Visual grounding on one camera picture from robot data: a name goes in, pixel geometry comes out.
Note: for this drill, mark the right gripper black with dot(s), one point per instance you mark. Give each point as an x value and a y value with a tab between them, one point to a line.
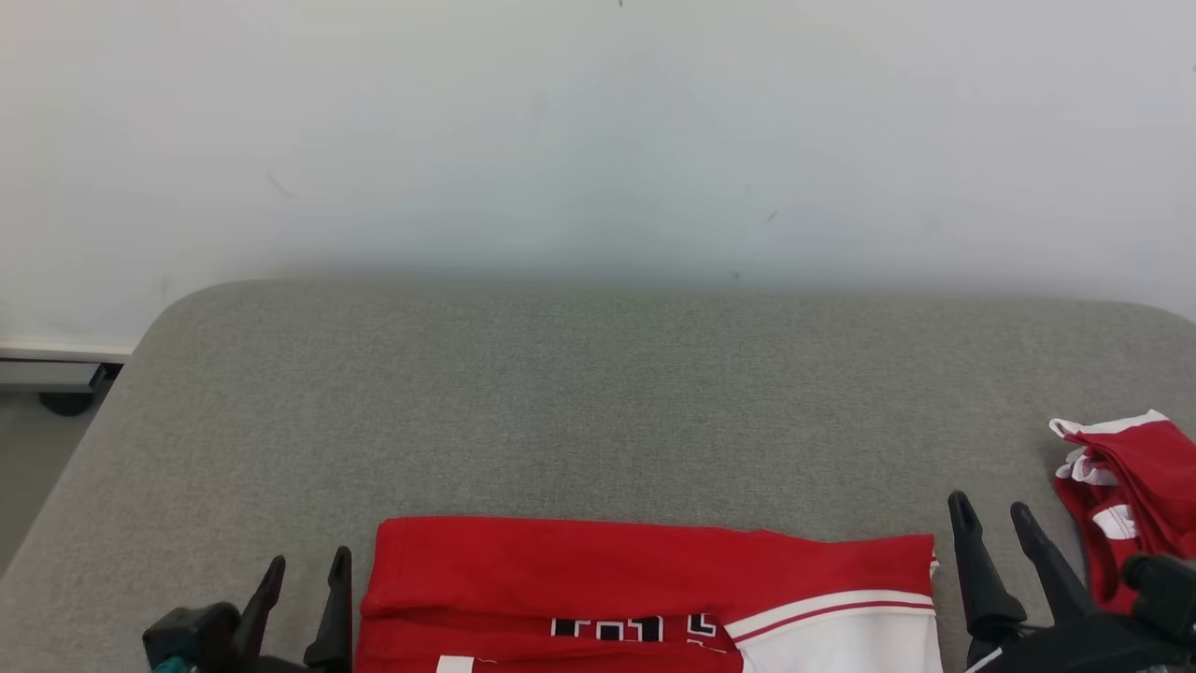
1074	650

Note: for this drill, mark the red Bulls 23 jersey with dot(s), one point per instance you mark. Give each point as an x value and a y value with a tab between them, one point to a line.
607	570

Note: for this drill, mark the white wall baseboard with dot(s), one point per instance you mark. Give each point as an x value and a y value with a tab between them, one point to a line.
56	351

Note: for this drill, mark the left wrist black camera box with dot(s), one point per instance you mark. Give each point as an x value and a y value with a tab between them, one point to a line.
192	631

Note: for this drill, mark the red shorts white hem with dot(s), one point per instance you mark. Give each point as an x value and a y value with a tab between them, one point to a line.
1154	477

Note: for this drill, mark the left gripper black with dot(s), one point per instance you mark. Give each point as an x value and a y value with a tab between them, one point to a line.
280	668

